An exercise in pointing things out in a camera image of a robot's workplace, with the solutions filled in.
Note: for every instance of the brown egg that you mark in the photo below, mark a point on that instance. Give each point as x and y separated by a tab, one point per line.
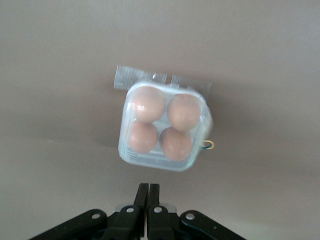
148	103
143	136
184	111
175	144

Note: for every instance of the clear plastic egg box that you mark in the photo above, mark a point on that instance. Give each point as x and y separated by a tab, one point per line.
152	163

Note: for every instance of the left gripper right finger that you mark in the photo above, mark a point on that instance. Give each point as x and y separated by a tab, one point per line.
158	222

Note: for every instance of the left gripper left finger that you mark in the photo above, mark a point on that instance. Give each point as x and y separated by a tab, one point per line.
130	222

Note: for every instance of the clear tape strip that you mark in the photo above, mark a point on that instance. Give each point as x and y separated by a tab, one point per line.
125	77
197	85

